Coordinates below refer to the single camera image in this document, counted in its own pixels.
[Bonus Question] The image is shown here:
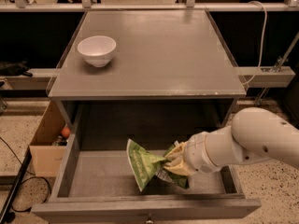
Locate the metal drawer knob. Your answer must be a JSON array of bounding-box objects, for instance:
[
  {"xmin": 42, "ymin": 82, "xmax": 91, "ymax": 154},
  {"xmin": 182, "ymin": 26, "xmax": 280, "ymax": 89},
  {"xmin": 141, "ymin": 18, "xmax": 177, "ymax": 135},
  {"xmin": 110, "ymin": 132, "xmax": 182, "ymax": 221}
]
[{"xmin": 145, "ymin": 215, "xmax": 154, "ymax": 224}]

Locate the black object on ledge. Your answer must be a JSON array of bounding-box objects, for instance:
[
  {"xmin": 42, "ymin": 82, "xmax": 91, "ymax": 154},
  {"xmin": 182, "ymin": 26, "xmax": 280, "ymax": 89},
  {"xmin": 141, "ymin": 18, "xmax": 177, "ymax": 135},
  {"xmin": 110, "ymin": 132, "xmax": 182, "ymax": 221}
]
[{"xmin": 0, "ymin": 61, "xmax": 33, "ymax": 77}]

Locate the open grey top drawer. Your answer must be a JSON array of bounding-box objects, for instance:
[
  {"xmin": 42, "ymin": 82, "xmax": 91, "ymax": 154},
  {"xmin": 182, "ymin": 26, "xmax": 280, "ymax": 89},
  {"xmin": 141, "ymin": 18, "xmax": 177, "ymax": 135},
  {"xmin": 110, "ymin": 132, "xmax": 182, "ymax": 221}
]
[{"xmin": 32, "ymin": 101, "xmax": 261, "ymax": 224}]

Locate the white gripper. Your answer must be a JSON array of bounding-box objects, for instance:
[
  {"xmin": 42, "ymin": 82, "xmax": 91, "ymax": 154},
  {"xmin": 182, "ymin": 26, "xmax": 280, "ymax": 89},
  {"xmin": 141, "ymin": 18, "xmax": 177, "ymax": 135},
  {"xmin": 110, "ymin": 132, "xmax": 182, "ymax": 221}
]
[{"xmin": 164, "ymin": 132, "xmax": 221, "ymax": 176}]

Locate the black floor cable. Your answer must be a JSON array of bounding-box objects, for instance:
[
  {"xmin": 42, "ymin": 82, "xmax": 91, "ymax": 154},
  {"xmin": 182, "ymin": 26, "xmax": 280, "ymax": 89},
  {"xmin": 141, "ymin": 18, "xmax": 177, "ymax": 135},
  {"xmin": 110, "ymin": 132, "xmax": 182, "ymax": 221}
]
[{"xmin": 0, "ymin": 136, "xmax": 52, "ymax": 214}]

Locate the white hanging cable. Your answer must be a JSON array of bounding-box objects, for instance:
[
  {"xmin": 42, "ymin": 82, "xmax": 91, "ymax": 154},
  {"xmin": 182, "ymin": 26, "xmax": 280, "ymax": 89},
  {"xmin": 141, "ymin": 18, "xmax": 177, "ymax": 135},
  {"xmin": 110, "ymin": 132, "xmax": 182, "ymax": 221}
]
[{"xmin": 240, "ymin": 0, "xmax": 268, "ymax": 87}]

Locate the orange ball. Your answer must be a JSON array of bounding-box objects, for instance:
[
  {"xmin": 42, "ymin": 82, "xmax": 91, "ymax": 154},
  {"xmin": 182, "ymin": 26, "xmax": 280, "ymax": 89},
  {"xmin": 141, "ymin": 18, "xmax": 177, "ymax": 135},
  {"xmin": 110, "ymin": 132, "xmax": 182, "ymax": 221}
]
[{"xmin": 61, "ymin": 127, "xmax": 70, "ymax": 139}]

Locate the grey wooden cabinet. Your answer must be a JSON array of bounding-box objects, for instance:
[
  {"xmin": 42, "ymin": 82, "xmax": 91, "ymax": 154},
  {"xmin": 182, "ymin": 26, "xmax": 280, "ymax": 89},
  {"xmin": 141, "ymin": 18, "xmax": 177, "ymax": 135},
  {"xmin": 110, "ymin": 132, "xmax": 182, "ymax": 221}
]
[{"xmin": 45, "ymin": 8, "xmax": 248, "ymax": 151}]

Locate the white bowl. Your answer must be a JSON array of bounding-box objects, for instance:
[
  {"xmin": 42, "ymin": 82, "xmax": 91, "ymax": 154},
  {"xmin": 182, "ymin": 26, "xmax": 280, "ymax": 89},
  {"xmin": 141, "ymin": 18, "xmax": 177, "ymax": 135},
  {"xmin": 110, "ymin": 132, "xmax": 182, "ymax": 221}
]
[{"xmin": 78, "ymin": 35, "xmax": 117, "ymax": 67}]

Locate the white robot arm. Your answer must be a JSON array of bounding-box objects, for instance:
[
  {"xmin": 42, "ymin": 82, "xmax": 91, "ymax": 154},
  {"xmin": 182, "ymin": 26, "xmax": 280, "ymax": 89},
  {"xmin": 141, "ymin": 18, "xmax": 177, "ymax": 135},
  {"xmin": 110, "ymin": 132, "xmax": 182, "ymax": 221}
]
[{"xmin": 164, "ymin": 107, "xmax": 299, "ymax": 176}]

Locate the cardboard box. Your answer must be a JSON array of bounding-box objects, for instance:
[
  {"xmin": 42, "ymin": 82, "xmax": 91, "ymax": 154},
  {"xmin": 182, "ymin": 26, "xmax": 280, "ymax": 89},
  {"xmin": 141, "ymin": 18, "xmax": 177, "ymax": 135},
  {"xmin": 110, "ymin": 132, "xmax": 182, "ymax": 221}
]
[{"xmin": 29, "ymin": 102, "xmax": 69, "ymax": 177}]

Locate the green jalapeno chip bag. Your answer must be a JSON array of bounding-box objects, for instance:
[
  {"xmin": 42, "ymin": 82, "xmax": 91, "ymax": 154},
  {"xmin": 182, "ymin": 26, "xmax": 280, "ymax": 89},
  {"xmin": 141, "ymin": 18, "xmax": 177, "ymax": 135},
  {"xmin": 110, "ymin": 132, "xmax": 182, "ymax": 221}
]
[{"xmin": 126, "ymin": 139, "xmax": 189, "ymax": 191}]

